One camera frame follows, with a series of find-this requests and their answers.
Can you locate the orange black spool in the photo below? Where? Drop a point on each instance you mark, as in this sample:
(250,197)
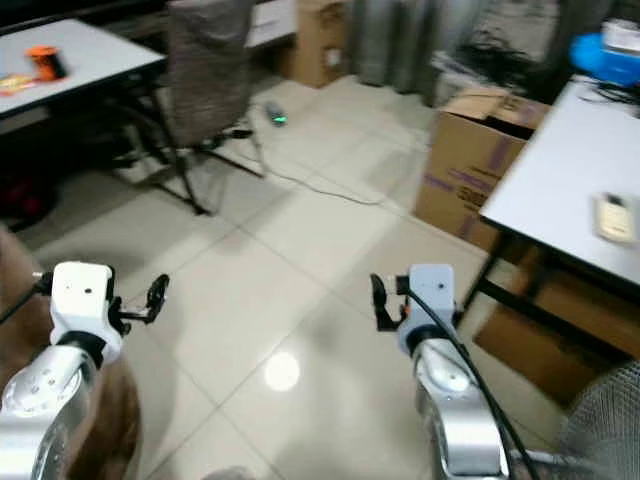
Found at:
(47,62)

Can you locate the grey mesh office chair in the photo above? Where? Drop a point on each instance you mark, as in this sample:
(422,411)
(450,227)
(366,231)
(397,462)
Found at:
(210,70)

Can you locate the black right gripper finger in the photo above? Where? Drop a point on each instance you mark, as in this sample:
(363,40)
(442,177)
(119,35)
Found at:
(379,297)

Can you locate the blue round object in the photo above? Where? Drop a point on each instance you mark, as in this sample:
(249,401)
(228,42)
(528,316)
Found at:
(600,60)

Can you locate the brown plush sofa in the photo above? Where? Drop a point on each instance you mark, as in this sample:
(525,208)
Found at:
(105,420)

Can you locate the red object under table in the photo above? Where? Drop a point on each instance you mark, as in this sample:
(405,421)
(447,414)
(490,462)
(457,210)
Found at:
(20,200)

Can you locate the grey curtain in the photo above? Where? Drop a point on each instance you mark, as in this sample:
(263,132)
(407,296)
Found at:
(410,40)

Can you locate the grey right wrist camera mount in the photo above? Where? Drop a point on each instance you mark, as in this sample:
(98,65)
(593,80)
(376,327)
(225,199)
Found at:
(428,300)

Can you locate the plain brown cardboard box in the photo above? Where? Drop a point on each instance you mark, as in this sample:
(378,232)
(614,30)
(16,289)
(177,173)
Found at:
(320,45)

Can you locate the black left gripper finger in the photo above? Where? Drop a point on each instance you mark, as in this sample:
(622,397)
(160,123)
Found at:
(158,291)

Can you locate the cardboard box with purple print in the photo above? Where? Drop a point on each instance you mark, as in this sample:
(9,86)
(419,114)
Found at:
(465,165)

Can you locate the cardboard box under table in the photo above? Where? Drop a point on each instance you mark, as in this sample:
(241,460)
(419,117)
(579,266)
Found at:
(560,330)

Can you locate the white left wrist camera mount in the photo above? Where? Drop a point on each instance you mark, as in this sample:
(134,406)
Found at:
(82,295)

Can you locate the white table with black frame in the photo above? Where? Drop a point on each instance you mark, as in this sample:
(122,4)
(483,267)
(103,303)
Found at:
(555,165)

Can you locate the orange snack packet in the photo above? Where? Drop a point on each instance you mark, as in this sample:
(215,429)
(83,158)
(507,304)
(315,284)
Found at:
(18,84)

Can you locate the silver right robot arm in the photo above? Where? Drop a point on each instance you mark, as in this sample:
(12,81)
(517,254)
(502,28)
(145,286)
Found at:
(460,415)

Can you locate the grey fan grille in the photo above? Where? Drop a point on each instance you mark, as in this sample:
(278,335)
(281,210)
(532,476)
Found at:
(605,425)

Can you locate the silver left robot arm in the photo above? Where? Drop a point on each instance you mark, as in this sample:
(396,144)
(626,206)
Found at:
(35,400)

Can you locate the power strip with green light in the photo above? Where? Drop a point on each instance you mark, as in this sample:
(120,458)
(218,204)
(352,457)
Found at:
(276,113)

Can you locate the white remote control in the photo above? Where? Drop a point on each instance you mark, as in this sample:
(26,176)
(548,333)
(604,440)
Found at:
(616,218)

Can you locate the white table with orange spool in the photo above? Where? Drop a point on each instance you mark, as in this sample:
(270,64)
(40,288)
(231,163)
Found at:
(105,55)

